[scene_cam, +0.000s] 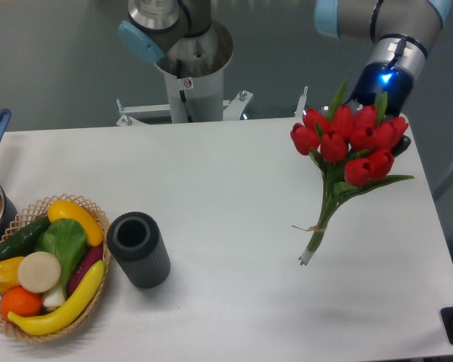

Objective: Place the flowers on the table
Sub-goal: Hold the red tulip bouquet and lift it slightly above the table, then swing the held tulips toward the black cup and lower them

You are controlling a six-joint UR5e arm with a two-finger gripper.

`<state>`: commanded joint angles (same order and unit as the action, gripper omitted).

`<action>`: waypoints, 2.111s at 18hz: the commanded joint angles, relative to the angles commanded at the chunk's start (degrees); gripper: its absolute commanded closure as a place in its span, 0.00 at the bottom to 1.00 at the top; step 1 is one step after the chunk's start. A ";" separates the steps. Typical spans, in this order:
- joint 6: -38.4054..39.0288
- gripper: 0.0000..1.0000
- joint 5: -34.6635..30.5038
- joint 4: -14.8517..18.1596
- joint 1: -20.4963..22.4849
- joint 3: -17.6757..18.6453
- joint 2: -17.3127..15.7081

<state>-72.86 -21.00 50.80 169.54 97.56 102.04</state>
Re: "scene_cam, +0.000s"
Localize yellow banana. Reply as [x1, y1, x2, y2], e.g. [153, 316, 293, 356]
[8, 260, 106, 336]

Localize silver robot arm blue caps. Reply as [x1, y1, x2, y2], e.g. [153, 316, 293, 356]
[314, 0, 452, 117]

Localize yellow squash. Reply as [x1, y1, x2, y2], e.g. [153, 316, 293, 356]
[47, 200, 103, 247]

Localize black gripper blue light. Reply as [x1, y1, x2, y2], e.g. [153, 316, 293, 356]
[322, 62, 414, 158]

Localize beige round disc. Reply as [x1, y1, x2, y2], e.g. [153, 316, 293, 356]
[17, 251, 61, 293]

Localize purple eggplant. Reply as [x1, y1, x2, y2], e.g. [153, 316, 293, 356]
[67, 246, 103, 296]

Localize white metal mounting frame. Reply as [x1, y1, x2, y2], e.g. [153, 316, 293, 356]
[116, 86, 309, 126]

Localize dark grey ribbed vase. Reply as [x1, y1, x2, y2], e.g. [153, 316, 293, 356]
[106, 211, 171, 289]

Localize yellow bell pepper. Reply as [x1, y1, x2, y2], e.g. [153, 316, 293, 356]
[0, 256, 25, 293]

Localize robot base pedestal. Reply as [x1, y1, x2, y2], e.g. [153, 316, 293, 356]
[119, 0, 233, 123]

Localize red tulip bouquet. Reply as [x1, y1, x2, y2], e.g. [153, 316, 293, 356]
[290, 82, 411, 265]

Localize woven wicker basket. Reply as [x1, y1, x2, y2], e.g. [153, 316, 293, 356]
[0, 194, 111, 343]

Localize orange fruit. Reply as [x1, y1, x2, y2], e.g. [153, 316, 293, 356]
[0, 287, 42, 319]

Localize green bok choy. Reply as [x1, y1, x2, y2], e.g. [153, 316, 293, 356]
[35, 219, 87, 311]

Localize green cucumber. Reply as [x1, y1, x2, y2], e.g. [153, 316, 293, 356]
[0, 216, 51, 262]

